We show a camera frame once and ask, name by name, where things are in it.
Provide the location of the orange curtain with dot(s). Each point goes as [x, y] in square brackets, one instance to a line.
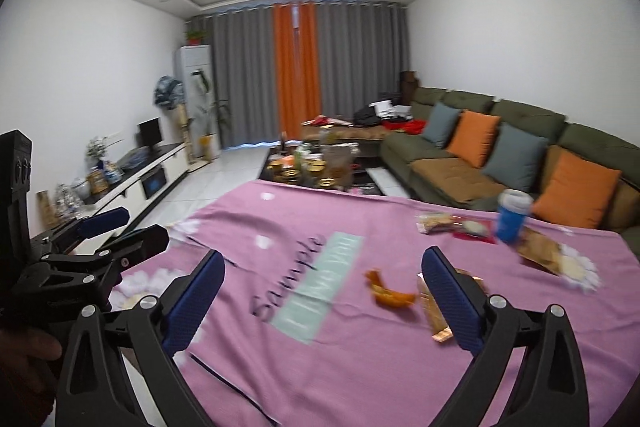
[283, 72]
[306, 67]

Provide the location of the red-edged clear packet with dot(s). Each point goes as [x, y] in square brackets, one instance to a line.
[475, 231]

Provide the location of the dark coffee table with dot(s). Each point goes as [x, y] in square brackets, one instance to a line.
[266, 164]

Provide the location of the orange peel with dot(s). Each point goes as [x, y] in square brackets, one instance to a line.
[392, 297]

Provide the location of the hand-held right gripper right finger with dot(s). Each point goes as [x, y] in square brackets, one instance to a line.
[450, 302]

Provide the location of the clear plastic bag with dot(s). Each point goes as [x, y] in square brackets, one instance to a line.
[135, 158]

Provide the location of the red cloth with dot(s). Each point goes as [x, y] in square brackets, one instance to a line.
[405, 126]
[330, 122]

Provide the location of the gold foil wrapper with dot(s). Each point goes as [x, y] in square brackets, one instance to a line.
[432, 312]

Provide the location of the pink floral blanket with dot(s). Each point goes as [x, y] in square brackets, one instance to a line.
[350, 357]

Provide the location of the black clothes pile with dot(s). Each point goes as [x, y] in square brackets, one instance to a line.
[367, 116]

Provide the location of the grey curtain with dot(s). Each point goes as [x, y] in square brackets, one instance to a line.
[360, 57]
[245, 77]

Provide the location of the white TV cabinet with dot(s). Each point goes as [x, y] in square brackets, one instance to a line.
[130, 187]

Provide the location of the glass jar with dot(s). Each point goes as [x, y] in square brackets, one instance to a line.
[326, 136]

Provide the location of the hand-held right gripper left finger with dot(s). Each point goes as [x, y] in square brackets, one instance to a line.
[192, 307]

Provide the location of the white clothes pile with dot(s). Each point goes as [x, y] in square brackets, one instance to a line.
[390, 109]

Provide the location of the orange pillow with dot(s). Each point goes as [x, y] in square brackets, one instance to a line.
[575, 192]
[472, 137]

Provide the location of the grey-blue pillow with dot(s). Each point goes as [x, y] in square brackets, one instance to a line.
[442, 124]
[515, 157]

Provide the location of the black monitor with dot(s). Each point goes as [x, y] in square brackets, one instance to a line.
[150, 133]

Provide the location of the olive green sectional sofa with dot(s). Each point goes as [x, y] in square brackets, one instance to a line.
[520, 112]

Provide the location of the black cabinet appliance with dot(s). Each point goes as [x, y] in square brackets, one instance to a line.
[154, 182]

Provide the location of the vase with flowers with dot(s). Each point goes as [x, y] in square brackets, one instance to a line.
[96, 152]

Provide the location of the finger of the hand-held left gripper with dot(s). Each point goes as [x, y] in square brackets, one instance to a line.
[145, 242]
[105, 221]

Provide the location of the yellow snack packet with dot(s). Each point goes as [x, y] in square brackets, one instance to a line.
[437, 223]

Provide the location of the cloth-covered standing fan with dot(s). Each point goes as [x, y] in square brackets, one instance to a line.
[169, 92]

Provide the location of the brown snack packet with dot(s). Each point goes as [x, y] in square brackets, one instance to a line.
[540, 252]

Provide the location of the small potted plant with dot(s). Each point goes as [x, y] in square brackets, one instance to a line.
[196, 37]

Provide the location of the blue cup with white lid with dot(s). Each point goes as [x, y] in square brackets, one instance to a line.
[511, 219]

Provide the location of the person's left hand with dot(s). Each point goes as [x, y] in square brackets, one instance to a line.
[25, 357]

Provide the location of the tall plant in yellow pot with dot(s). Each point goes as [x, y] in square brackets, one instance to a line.
[208, 147]

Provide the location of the brown cardboard boxes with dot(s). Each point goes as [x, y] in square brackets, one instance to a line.
[409, 83]

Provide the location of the white standing air conditioner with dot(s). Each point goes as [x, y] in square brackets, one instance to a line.
[192, 57]

